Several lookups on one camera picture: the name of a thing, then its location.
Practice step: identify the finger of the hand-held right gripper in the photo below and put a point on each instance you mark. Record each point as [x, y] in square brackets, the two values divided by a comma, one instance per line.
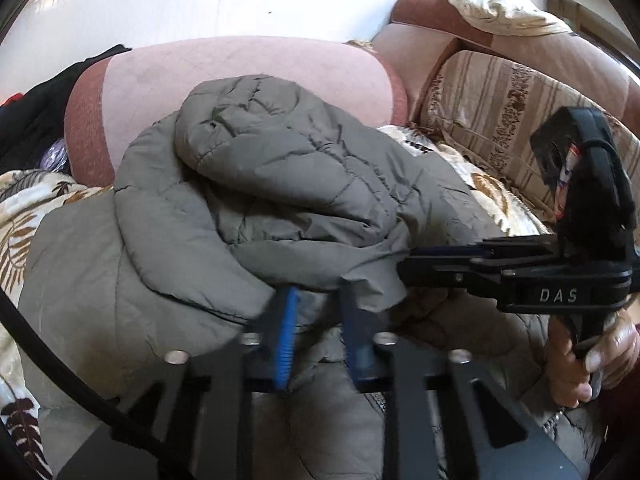
[495, 249]
[450, 272]

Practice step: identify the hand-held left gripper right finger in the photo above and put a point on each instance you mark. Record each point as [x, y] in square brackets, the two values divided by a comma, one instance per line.
[357, 340]

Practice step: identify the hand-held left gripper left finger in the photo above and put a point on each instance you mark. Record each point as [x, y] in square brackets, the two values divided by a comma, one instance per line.
[282, 340]

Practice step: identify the grey puffer jacket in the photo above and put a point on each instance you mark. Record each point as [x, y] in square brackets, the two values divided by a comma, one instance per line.
[250, 200]

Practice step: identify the black clothes pile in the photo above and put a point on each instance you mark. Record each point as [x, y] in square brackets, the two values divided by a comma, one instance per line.
[45, 105]

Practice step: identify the person's right hand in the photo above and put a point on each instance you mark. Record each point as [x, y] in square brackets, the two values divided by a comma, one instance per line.
[605, 360]

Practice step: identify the striped sofa back cushion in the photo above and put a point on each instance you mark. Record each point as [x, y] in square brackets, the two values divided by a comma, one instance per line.
[480, 100]

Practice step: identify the reddish brown sofa backrest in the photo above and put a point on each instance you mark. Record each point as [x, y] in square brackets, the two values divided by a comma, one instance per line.
[550, 55]

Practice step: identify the cream cloth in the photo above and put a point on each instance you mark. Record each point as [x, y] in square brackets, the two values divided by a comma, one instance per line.
[500, 5]

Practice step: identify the pink sofa armrest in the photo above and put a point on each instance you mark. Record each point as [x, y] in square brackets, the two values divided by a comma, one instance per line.
[200, 70]

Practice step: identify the leaf print fleece blanket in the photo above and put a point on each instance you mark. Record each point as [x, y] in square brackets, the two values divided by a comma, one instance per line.
[30, 210]

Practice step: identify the red garment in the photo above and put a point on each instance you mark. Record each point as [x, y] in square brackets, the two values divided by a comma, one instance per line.
[11, 100]

